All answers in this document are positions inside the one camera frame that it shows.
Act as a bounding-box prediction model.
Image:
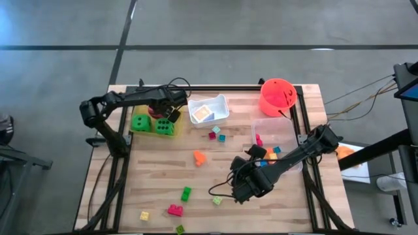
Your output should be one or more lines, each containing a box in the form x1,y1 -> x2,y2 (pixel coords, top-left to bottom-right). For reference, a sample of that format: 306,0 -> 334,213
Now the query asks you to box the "black monitor cart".
338,61 -> 418,226

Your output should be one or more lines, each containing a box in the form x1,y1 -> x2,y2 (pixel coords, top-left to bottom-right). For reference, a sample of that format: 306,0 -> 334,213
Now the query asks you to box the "orange plastic toy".
336,146 -> 360,168

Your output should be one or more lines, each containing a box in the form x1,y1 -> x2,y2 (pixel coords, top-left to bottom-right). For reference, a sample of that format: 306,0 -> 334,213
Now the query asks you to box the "blue screen tablet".
394,76 -> 418,102

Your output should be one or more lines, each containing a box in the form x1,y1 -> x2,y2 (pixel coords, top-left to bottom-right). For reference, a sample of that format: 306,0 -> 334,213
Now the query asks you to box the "white paper sheet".
333,142 -> 372,184

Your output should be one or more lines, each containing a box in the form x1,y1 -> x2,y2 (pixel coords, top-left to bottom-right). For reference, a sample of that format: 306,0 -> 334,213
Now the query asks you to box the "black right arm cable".
208,181 -> 236,198

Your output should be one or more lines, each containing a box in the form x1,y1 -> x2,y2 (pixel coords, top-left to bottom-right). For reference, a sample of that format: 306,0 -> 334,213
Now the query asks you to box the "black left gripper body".
153,88 -> 189,112

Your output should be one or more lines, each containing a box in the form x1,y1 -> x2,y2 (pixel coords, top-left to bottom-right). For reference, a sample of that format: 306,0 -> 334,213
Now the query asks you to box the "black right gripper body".
228,144 -> 274,205

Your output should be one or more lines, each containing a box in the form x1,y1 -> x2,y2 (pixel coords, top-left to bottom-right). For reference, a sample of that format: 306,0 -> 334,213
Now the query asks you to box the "black metal stand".
0,140 -> 54,229

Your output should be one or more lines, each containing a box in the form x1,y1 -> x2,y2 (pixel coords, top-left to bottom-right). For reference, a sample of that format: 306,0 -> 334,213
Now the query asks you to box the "black aluminium rig frame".
78,78 -> 357,233

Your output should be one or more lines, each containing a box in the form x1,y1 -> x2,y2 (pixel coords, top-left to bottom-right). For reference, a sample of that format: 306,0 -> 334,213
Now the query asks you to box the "white plastic bin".
187,94 -> 230,129

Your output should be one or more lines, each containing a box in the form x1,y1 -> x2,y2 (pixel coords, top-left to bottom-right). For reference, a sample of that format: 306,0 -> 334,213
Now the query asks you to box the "clear plastic bin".
251,116 -> 304,174

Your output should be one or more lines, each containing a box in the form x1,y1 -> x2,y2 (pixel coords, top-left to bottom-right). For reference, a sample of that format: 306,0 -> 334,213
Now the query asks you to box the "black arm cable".
208,181 -> 236,198
166,77 -> 192,99

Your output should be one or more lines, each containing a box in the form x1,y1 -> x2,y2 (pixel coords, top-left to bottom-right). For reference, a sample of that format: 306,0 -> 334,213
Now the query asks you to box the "green foam die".
154,117 -> 176,136
131,114 -> 153,133

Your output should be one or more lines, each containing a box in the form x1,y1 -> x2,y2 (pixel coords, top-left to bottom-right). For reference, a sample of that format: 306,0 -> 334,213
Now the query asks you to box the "orange plastic bucket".
259,78 -> 298,117

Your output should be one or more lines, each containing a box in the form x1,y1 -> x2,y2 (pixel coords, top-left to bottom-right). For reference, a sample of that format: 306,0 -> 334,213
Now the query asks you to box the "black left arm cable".
166,77 -> 192,99

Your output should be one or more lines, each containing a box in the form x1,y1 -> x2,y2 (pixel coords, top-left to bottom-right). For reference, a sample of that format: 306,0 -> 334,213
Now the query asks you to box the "red stepped brick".
167,204 -> 184,217

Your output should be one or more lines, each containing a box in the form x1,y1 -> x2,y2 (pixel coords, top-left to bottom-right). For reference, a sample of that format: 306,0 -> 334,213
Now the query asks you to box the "white rounded object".
376,172 -> 408,193

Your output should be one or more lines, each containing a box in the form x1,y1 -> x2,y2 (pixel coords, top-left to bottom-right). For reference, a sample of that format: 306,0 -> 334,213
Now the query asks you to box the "floor wire bundle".
325,74 -> 398,122

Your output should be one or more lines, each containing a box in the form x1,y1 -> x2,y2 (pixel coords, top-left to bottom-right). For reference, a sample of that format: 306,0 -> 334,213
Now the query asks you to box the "yellow translucent plastic bin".
129,103 -> 184,138

